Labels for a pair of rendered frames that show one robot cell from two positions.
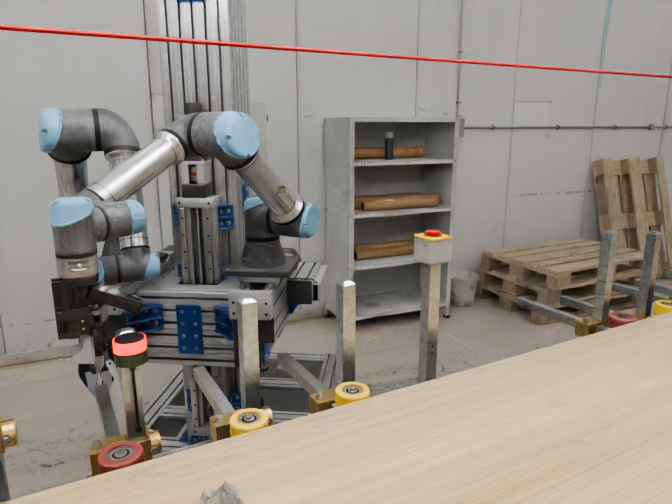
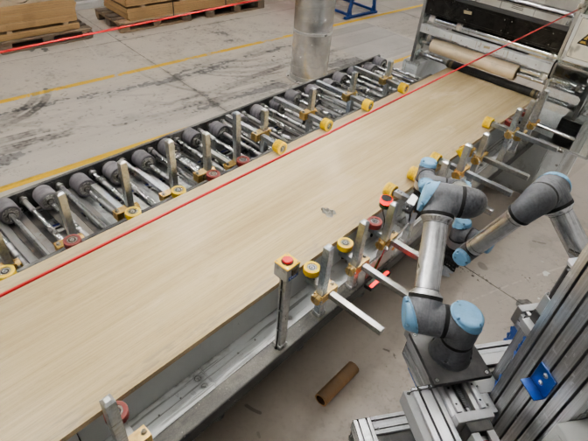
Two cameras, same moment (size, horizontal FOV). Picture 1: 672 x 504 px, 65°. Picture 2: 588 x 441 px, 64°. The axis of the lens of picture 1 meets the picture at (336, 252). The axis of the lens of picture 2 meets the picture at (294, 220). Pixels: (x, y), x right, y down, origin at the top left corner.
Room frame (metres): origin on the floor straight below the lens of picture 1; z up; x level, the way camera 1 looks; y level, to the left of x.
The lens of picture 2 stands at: (2.51, -0.69, 2.45)
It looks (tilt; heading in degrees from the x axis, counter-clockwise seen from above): 40 degrees down; 159
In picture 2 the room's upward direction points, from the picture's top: 5 degrees clockwise
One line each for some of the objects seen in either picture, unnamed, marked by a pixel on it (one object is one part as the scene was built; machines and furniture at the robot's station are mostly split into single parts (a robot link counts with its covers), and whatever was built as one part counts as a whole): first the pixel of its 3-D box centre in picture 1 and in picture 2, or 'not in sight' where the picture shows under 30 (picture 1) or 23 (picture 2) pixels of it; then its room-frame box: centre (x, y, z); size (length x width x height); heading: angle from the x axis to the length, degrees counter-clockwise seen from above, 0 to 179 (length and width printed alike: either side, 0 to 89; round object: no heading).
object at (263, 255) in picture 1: (262, 248); (453, 344); (1.76, 0.25, 1.09); 0.15 x 0.15 x 0.10
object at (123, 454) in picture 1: (123, 477); (373, 227); (0.87, 0.40, 0.85); 0.08 x 0.08 x 0.11
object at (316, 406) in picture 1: (337, 401); (324, 293); (1.21, 0.00, 0.82); 0.13 x 0.06 x 0.05; 119
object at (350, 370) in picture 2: not in sight; (337, 382); (1.24, 0.16, 0.04); 0.30 x 0.08 x 0.08; 119
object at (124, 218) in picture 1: (111, 219); (430, 183); (1.11, 0.48, 1.30); 0.11 x 0.11 x 0.08; 61
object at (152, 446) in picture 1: (125, 451); (386, 240); (0.97, 0.43, 0.85); 0.13 x 0.06 x 0.05; 119
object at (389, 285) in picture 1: (389, 221); not in sight; (4.02, -0.41, 0.78); 0.90 x 0.45 x 1.55; 114
